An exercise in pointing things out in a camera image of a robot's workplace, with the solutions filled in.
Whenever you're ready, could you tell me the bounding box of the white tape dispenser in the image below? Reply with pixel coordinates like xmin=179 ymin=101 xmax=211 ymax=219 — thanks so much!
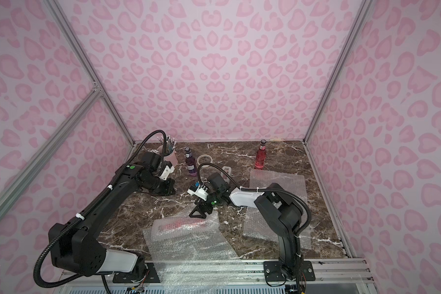
xmin=221 ymin=166 xmax=232 ymax=184

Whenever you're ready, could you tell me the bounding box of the red bottle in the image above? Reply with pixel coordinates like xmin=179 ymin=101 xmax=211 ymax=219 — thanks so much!
xmin=154 ymin=218 xmax=197 ymax=234
xmin=254 ymin=140 xmax=267 ymax=170

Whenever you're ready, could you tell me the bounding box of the purple bottle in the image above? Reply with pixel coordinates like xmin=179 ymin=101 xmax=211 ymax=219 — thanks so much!
xmin=184 ymin=147 xmax=197 ymax=176

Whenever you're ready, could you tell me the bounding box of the bubble wrap sheet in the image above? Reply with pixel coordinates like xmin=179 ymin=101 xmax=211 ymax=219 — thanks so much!
xmin=143 ymin=212 xmax=245 ymax=294
xmin=242 ymin=168 xmax=312 ymax=251

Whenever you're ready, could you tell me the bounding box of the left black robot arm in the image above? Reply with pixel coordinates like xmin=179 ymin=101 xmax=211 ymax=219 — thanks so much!
xmin=33 ymin=152 xmax=175 ymax=289

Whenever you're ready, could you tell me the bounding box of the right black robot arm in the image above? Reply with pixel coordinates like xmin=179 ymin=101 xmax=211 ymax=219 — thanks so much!
xmin=187 ymin=162 xmax=312 ymax=294

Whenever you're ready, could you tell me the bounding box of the pink pencil cup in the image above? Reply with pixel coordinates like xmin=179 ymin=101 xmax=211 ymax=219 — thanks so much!
xmin=156 ymin=145 xmax=178 ymax=167

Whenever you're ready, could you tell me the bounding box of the tape roll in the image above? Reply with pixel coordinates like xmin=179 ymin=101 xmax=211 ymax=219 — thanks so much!
xmin=197 ymin=154 xmax=213 ymax=165

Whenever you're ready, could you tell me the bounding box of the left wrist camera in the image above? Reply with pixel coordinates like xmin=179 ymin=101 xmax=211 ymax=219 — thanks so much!
xmin=159 ymin=162 xmax=175 ymax=181

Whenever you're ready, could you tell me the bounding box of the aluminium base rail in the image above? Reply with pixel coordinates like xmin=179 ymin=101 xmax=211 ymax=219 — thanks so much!
xmin=53 ymin=258 xmax=377 ymax=294

